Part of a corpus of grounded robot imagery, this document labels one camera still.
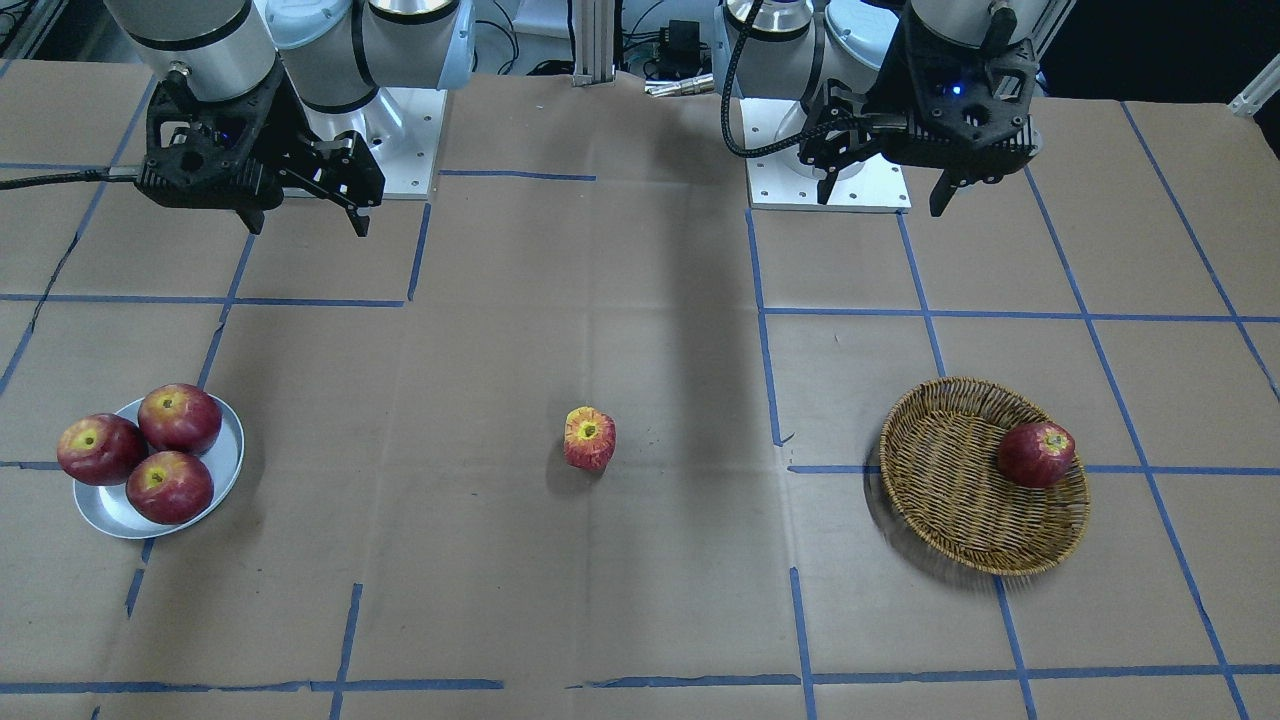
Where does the red apple on plate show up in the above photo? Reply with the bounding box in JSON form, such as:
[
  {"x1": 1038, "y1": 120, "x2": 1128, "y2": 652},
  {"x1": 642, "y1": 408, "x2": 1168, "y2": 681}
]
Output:
[
  {"x1": 125, "y1": 451, "x2": 215, "y2": 525},
  {"x1": 56, "y1": 413, "x2": 148, "y2": 487},
  {"x1": 136, "y1": 383, "x2": 223, "y2": 456}
]

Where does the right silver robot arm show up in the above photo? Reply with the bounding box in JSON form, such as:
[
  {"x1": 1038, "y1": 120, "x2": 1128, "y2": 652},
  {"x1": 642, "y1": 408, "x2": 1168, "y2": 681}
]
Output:
[{"x1": 106, "y1": 1, "x2": 476, "y2": 237}]

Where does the dark red apple in basket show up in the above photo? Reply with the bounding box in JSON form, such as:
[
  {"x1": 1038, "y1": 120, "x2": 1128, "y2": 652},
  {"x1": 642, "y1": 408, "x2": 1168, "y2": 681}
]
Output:
[{"x1": 996, "y1": 421, "x2": 1076, "y2": 489}]

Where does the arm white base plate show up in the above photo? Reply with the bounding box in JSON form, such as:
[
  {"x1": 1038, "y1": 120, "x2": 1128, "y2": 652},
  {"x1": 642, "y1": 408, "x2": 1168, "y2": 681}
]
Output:
[
  {"x1": 317, "y1": 88, "x2": 449, "y2": 202},
  {"x1": 746, "y1": 97, "x2": 913, "y2": 213}
]

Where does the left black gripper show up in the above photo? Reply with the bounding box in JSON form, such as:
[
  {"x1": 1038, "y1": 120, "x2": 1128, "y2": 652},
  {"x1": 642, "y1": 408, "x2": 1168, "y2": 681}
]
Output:
[{"x1": 797, "y1": 8, "x2": 1041, "y2": 218}]

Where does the light blue plate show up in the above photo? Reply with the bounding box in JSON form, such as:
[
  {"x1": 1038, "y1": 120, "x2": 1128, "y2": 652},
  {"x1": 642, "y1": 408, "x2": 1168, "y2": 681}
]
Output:
[{"x1": 70, "y1": 396, "x2": 244, "y2": 541}]

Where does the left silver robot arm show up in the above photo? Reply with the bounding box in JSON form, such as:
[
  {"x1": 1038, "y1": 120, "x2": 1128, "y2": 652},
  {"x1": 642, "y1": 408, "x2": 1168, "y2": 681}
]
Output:
[{"x1": 712, "y1": 1, "x2": 1071, "y2": 217}]

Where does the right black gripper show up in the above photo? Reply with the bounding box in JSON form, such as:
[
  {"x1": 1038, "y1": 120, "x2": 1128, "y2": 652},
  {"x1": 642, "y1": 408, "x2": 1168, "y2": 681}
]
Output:
[{"x1": 134, "y1": 70, "x2": 385, "y2": 238}]

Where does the red yellow striped apple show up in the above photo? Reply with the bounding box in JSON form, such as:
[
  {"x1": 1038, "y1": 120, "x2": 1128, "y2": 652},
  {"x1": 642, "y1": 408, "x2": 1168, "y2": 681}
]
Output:
[{"x1": 563, "y1": 406, "x2": 616, "y2": 474}]

